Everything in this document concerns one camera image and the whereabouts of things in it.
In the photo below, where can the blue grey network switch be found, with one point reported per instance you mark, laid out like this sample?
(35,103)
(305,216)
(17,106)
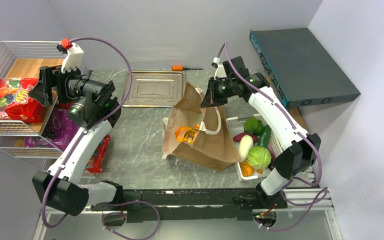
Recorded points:
(301,71)

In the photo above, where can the magenta sweet potato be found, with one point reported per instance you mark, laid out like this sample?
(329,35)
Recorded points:
(239,137)

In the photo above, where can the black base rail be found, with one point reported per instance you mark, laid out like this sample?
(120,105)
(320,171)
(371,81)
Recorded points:
(142,205)

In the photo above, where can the red candy bag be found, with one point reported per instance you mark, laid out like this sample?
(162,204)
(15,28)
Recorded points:
(15,102)

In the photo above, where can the orange handle screwdriver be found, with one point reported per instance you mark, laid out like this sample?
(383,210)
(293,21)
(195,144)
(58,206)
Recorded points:
(179,68)

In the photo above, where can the burlap grocery bag pink print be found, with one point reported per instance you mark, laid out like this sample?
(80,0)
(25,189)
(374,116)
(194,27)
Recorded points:
(213,144)

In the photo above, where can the purple snack bag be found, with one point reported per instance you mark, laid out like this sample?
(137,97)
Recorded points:
(58,133)

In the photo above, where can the silver metal tray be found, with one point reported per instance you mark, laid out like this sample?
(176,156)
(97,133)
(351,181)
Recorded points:
(154,89)

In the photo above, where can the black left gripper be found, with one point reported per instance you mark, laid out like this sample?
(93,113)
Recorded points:
(52,79)

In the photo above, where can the green cabbage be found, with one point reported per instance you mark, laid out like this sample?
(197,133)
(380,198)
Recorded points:
(259,156)

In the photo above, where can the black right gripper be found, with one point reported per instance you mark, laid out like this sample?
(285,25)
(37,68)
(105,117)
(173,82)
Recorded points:
(211,98)

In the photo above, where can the purple eggplant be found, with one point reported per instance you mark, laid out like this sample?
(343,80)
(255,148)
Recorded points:
(273,157)

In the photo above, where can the white eggplant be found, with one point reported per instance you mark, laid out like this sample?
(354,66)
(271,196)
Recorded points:
(243,148)

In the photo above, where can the wooden board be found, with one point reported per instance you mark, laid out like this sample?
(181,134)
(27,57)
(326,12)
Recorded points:
(294,111)

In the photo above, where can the green leafy vegetable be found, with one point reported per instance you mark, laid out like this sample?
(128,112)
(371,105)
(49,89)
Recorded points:
(253,126)

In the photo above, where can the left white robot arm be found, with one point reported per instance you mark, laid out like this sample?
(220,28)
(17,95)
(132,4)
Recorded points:
(95,111)

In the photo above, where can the orange snack bag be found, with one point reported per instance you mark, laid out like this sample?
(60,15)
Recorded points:
(187,134)

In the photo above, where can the dark green cucumber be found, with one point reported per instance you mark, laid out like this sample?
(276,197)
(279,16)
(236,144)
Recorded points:
(264,138)

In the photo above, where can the colourful snack pack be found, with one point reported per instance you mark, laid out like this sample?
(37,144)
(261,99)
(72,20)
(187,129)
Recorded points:
(95,163)

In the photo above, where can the orange ginger root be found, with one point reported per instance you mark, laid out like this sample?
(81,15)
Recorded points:
(247,170)

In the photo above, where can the white wire shelf rack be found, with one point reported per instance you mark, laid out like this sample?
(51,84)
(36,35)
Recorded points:
(25,125)

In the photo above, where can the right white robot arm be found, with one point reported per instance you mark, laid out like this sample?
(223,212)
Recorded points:
(300,150)

